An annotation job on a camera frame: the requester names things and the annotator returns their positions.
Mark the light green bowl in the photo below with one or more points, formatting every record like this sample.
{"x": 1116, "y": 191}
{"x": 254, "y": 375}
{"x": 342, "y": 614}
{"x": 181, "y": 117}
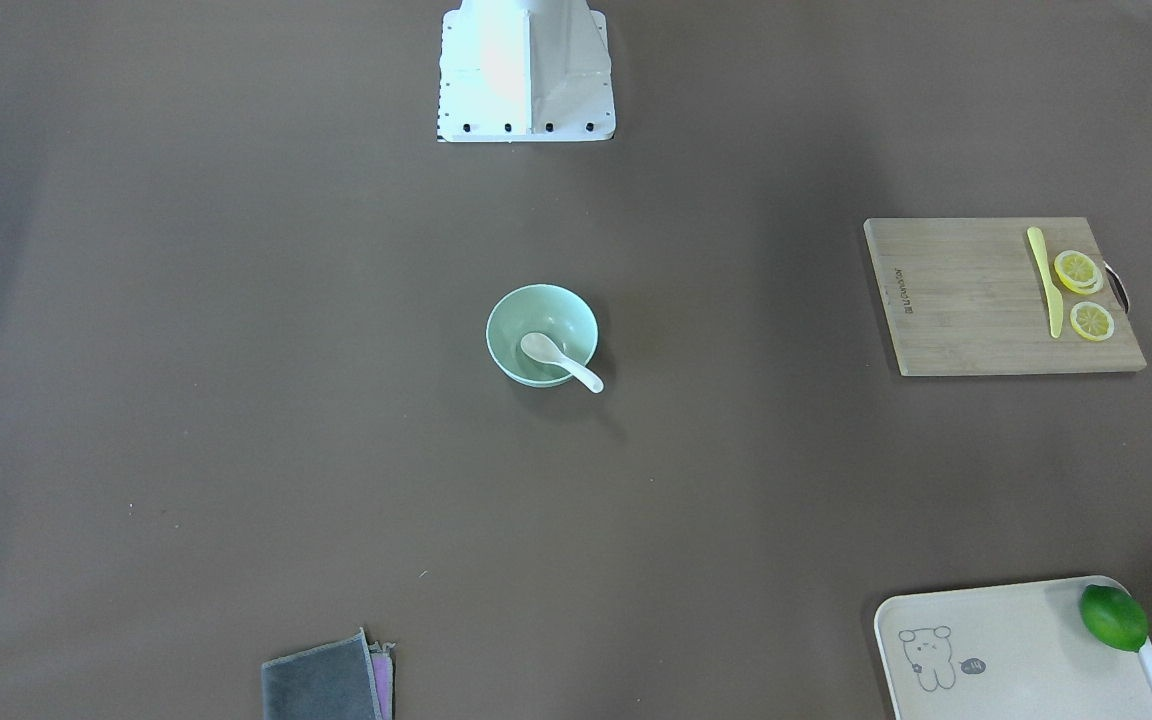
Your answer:
{"x": 547, "y": 309}

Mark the grey folded cloth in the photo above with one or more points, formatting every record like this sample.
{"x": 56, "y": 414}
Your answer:
{"x": 349, "y": 679}

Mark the lemon slice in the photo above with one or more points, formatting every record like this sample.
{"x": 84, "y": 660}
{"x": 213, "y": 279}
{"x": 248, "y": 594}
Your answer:
{"x": 1093, "y": 322}

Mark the cream rabbit tray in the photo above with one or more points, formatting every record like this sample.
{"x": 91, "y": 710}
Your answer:
{"x": 1014, "y": 651}

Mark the green lime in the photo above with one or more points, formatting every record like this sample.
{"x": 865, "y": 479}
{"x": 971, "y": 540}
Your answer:
{"x": 1114, "y": 618}

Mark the white camera mast with base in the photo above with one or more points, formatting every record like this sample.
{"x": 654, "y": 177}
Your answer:
{"x": 525, "y": 72}

